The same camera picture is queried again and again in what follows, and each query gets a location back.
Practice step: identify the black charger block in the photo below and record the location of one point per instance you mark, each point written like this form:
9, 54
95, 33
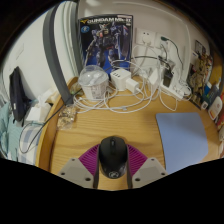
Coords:
167, 79

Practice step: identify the tall white charger block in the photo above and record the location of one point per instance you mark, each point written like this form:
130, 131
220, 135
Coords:
154, 79

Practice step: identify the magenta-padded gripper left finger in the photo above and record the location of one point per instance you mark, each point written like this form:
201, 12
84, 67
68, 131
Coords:
75, 170

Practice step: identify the light blue mouse pad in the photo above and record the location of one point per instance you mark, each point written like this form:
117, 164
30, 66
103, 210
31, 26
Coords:
183, 140

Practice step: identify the black bag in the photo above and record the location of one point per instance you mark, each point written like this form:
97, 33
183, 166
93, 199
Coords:
17, 95

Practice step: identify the red tube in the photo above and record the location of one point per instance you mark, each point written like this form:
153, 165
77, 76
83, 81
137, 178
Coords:
220, 118

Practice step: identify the blue robot model kit box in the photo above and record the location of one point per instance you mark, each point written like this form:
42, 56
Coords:
105, 41

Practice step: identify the white wall socket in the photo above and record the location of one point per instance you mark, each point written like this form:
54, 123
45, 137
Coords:
145, 37
162, 41

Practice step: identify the white multi-port charger cube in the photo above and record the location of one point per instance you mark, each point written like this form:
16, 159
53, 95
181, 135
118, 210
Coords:
120, 79

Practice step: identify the white tissue pack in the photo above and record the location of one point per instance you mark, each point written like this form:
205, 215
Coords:
37, 112

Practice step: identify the clear dome-lid plastic cup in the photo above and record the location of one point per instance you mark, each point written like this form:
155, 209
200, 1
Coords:
93, 83

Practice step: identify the black computer mouse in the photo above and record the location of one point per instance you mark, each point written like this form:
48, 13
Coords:
113, 156

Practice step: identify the brown tree-like toy figure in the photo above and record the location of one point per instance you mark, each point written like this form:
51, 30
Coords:
199, 76

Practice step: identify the grey metal desk frame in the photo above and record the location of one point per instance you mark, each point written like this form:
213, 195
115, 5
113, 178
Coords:
51, 53

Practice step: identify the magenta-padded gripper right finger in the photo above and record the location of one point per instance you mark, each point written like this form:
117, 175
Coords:
150, 170

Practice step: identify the teal cloth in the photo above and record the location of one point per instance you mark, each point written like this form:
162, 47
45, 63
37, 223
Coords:
8, 133

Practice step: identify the white plug adapter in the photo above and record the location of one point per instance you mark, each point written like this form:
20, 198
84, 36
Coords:
132, 85

